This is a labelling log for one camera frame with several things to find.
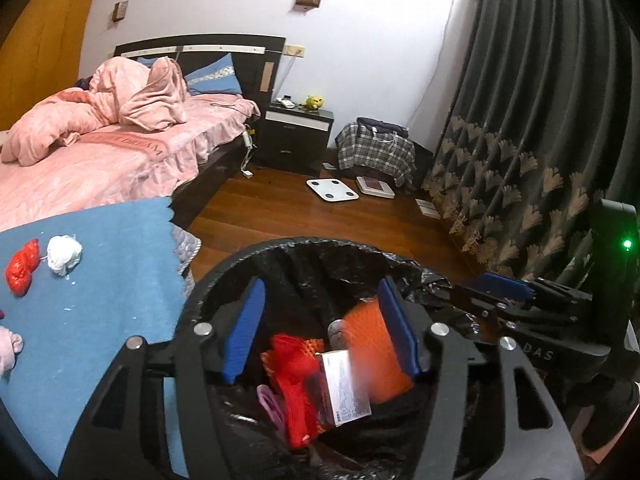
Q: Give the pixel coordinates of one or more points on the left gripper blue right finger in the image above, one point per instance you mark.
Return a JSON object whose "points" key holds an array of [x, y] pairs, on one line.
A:
{"points": [[394, 311]]}

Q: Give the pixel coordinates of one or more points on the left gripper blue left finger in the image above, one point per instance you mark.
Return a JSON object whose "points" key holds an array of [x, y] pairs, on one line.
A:
{"points": [[243, 318]]}

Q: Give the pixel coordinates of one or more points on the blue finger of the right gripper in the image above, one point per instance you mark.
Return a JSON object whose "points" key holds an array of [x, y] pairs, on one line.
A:
{"points": [[499, 286]]}

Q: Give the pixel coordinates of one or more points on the orange foam net sleeve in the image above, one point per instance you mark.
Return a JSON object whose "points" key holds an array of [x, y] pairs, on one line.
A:
{"points": [[374, 361]]}

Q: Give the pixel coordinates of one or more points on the red sock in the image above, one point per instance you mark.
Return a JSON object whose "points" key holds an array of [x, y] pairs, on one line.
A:
{"points": [[291, 363]]}

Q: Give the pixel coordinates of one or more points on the white blue alcohol pads box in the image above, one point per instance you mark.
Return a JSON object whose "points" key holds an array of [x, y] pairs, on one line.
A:
{"points": [[343, 398]]}

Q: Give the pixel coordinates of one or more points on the black trash bin with liner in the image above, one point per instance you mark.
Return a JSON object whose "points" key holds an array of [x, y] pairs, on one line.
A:
{"points": [[311, 282]]}

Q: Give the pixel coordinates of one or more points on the white bathroom scale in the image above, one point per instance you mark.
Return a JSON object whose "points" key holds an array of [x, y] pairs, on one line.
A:
{"points": [[332, 190]]}

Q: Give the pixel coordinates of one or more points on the blue table cloth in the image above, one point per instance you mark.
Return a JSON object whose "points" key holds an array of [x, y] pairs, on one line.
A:
{"points": [[126, 283]]}

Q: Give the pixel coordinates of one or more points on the book on floor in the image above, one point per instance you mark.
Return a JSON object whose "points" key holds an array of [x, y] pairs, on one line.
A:
{"points": [[374, 187]]}

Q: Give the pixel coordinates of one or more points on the dark patterned curtain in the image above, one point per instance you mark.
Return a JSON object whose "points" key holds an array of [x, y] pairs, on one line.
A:
{"points": [[544, 123]]}

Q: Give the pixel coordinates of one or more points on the bed with pink sheet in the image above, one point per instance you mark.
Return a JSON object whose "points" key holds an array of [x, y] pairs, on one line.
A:
{"points": [[117, 164]]}

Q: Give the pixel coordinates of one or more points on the black nightstand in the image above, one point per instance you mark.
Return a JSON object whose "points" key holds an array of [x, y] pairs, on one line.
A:
{"points": [[293, 139]]}

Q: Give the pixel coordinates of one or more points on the plaid bag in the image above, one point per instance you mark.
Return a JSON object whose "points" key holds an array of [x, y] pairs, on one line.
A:
{"points": [[380, 146]]}

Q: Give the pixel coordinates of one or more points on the white crumpled tissue ball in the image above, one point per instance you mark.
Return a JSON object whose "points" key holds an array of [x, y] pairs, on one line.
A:
{"points": [[63, 254]]}

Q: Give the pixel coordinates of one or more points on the yellow plush toy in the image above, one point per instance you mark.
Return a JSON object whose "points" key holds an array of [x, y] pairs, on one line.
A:
{"points": [[313, 103]]}

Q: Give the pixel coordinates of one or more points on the red plastic bag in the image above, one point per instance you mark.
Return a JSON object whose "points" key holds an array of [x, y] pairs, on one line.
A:
{"points": [[20, 268]]}

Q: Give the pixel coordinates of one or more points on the blue pillow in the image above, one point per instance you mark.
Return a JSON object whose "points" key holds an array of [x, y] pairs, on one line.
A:
{"points": [[216, 78]]}

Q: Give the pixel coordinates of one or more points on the pink crumpled duvet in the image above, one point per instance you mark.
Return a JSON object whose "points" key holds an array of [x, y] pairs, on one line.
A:
{"points": [[121, 92]]}

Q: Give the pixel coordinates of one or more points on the pink sock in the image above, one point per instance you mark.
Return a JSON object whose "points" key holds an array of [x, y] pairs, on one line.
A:
{"points": [[11, 344]]}

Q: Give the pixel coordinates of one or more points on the black bed headboard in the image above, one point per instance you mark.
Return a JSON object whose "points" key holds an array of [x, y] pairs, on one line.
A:
{"points": [[256, 58]]}

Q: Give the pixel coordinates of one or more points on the wooden wardrobe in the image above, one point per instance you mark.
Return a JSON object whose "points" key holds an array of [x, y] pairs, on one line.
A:
{"points": [[41, 54]]}

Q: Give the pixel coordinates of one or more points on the wall power socket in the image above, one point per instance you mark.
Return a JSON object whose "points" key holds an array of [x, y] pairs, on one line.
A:
{"points": [[294, 51]]}

